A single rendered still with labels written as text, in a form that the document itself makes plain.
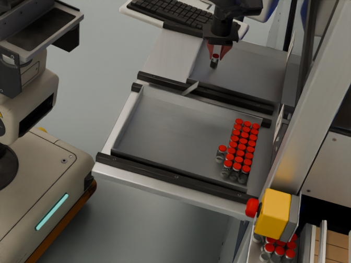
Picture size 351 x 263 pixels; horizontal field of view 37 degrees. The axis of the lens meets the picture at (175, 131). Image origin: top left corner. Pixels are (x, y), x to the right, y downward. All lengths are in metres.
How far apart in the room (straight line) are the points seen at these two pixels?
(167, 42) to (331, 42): 0.87
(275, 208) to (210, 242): 1.20
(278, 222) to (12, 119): 0.82
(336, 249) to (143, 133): 0.55
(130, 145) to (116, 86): 1.54
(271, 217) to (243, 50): 0.78
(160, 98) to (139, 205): 0.93
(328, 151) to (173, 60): 0.71
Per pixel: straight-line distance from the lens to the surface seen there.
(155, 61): 1.60
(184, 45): 1.69
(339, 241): 1.22
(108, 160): 1.27
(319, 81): 0.95
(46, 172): 2.05
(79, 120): 2.65
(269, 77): 1.64
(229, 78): 1.59
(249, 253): 1.19
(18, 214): 1.94
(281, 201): 1.10
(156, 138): 1.36
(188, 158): 1.32
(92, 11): 3.42
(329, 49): 0.91
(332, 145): 1.04
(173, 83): 1.50
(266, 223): 1.09
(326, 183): 1.12
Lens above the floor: 1.85
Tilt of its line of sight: 44 degrees down
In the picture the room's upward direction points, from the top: 11 degrees clockwise
